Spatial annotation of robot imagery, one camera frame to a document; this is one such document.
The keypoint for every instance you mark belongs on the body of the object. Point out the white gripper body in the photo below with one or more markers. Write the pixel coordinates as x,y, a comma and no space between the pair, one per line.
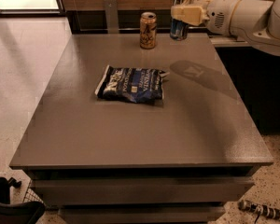
218,15

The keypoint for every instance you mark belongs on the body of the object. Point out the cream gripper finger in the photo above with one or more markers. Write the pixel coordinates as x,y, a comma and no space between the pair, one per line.
194,14

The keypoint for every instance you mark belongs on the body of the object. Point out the silver blue redbull can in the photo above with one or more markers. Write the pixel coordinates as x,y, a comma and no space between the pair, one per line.
179,29

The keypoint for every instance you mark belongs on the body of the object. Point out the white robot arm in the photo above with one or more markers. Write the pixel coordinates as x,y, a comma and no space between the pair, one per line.
256,21

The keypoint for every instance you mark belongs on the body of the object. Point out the orange drink can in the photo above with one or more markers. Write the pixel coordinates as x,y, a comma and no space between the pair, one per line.
148,29

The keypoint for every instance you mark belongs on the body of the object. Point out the blue chip bag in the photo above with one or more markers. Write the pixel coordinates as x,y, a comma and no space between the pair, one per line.
133,85

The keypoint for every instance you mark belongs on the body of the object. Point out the grey drawer cabinet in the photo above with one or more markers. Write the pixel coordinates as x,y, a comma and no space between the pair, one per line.
200,128

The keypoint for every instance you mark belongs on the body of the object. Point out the upper grey drawer front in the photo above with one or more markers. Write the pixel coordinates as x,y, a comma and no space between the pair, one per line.
97,191

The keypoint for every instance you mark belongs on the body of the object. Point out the grey drawer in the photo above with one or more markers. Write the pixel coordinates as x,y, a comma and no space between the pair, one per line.
142,215
97,191

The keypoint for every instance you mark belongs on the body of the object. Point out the striped black white tool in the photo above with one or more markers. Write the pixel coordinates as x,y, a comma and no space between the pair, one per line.
259,209

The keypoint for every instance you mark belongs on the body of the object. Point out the lower grey drawer front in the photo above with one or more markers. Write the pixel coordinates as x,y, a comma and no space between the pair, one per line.
142,215

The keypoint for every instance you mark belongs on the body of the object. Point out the black chair part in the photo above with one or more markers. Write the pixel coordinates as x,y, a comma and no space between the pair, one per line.
18,213

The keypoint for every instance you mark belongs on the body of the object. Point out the left metal wall bracket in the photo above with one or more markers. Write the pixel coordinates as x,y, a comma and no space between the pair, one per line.
111,16

